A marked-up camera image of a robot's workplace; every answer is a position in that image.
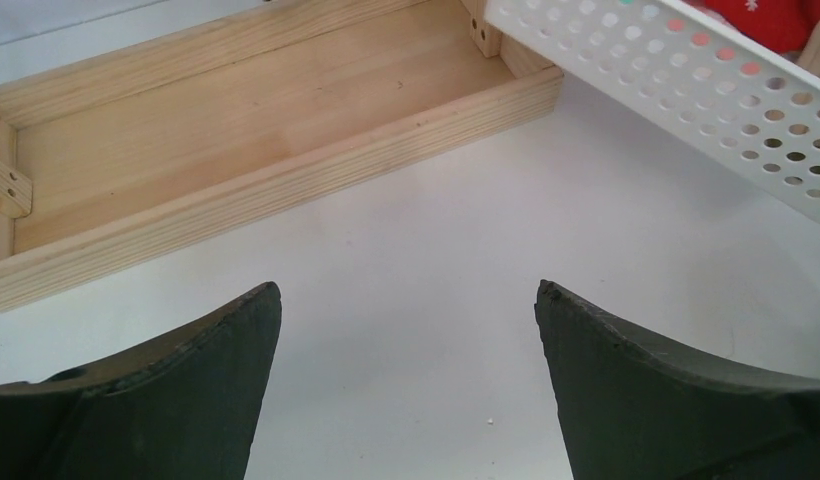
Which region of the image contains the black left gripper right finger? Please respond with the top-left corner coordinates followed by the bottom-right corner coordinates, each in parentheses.
top-left (534, 280), bottom-right (820, 479)

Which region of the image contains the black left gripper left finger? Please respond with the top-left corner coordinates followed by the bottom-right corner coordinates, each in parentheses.
top-left (0, 282), bottom-right (282, 479)

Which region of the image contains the white perforated plastic basket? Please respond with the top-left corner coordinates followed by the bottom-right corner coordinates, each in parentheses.
top-left (485, 0), bottom-right (820, 223)

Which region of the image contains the wooden hanger rack stand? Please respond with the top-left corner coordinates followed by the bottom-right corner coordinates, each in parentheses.
top-left (0, 1), bottom-right (563, 312)

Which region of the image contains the red snowflake sock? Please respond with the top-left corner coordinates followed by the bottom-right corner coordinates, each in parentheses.
top-left (704, 0), bottom-right (820, 54)

